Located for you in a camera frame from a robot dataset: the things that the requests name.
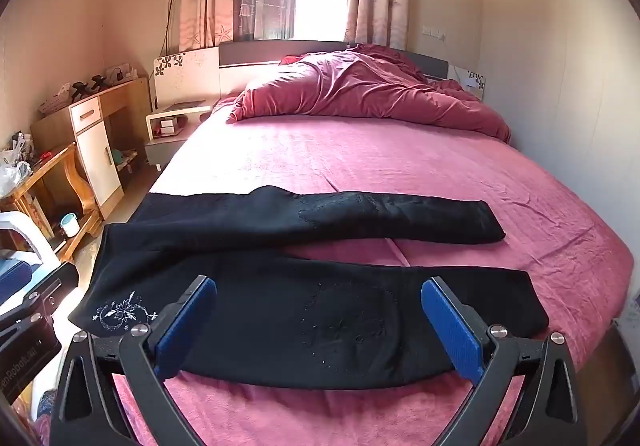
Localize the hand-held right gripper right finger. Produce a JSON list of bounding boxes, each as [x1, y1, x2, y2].
[[421, 276, 591, 446]]

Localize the clear plastic bag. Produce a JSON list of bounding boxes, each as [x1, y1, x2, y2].
[[0, 151, 32, 197]]

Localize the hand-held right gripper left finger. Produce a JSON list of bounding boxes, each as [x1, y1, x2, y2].
[[50, 275, 218, 446]]

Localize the patterned cloth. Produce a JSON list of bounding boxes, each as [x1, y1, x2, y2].
[[12, 388, 57, 446]]

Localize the pink basket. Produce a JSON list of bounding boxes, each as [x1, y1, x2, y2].
[[39, 93, 71, 114]]

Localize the black pants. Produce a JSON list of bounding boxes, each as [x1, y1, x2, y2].
[[67, 186, 550, 391]]

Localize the white plastic chair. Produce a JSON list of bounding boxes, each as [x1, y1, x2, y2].
[[0, 211, 57, 271]]

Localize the wooden side table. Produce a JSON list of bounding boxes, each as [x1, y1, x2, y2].
[[0, 143, 103, 264]]

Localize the white grey nightstand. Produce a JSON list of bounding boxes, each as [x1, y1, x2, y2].
[[145, 100, 213, 171]]

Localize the black object on desk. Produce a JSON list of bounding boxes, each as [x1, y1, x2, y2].
[[72, 73, 113, 99]]

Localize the wooden desk cabinet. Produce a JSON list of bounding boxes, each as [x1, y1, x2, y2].
[[31, 77, 153, 221]]

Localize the pink bed cover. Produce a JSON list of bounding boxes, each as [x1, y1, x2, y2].
[[112, 96, 636, 446]]

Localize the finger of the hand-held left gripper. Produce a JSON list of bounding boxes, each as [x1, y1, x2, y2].
[[0, 251, 81, 327]]

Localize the dark red duvet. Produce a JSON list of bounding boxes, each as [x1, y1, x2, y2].
[[226, 44, 512, 143]]

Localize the flower print headboard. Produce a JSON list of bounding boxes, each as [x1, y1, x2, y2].
[[152, 40, 487, 106]]

